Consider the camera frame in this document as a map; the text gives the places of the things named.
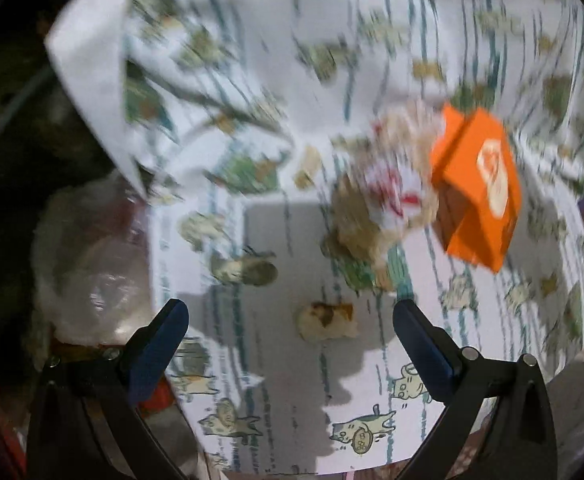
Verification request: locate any cat-printed white cloth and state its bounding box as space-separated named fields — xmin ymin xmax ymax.
xmin=44 ymin=0 xmax=584 ymax=476

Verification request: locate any orange cardboard box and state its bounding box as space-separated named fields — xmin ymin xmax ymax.
xmin=429 ymin=104 xmax=523 ymax=275

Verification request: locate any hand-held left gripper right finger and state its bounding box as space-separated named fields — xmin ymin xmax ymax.
xmin=393 ymin=299 xmax=558 ymax=480

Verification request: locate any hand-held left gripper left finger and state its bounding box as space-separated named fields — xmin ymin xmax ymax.
xmin=27 ymin=299 xmax=190 ymax=480

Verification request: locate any clear plastic bag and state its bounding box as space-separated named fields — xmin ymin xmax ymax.
xmin=31 ymin=170 xmax=155 ymax=348

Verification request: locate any beige paper wrapper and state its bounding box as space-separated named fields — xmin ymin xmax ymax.
xmin=322 ymin=105 xmax=442 ymax=271

